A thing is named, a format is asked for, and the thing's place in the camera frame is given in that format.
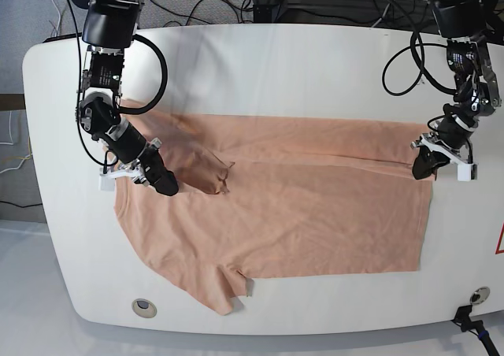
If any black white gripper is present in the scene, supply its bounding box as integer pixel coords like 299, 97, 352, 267
102, 121, 178, 197
412, 115, 478, 180

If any peach pink T-shirt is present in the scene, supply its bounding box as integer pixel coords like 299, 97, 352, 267
114, 110, 432, 315

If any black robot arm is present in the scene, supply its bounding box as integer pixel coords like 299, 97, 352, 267
76, 0, 179, 196
407, 0, 503, 181

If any red triangle warning sticker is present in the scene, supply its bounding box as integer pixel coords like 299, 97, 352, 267
495, 225, 504, 254

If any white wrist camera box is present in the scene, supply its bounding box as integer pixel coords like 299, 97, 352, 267
98, 174, 115, 192
457, 163, 477, 182

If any left table cable grommet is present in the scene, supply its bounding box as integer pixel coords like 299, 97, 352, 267
132, 299, 157, 319

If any table cable grommet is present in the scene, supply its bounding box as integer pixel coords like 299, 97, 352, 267
132, 299, 157, 319
469, 287, 491, 306

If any right table cable grommet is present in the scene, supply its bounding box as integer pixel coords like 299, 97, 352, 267
469, 287, 491, 306

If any black clamp with cable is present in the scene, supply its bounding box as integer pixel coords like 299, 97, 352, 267
452, 305, 500, 356

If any white floor cable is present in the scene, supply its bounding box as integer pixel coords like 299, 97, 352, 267
49, 0, 63, 38

